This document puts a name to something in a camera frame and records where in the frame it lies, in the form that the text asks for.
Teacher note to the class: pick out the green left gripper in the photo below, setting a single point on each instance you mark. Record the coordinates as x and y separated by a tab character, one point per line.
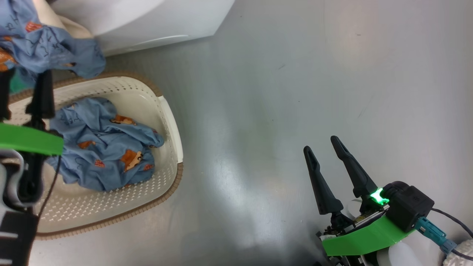
29	138

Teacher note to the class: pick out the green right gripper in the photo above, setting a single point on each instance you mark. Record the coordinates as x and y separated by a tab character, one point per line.
366	236

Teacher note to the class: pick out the blue and cream print garment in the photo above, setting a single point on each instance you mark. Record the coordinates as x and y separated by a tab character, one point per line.
55	48

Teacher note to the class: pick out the blue bear print garment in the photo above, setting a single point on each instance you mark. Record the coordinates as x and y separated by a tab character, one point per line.
99	155

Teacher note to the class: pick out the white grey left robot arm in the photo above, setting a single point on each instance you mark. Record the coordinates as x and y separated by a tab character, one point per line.
14	240

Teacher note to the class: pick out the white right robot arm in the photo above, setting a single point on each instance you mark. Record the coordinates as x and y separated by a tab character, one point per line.
402	256

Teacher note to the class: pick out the cream perforated laundry basket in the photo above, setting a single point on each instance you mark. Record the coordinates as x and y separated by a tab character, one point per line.
147	96

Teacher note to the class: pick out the white front-load washing machine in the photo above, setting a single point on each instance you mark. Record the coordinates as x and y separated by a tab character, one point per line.
147	22

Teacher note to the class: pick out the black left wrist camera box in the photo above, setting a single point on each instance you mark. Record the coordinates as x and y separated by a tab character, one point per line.
4	96

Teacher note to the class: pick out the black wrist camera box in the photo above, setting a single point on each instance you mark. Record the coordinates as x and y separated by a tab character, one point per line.
408	205
4	96

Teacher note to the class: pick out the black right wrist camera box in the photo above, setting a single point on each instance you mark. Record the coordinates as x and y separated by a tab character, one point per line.
408	205

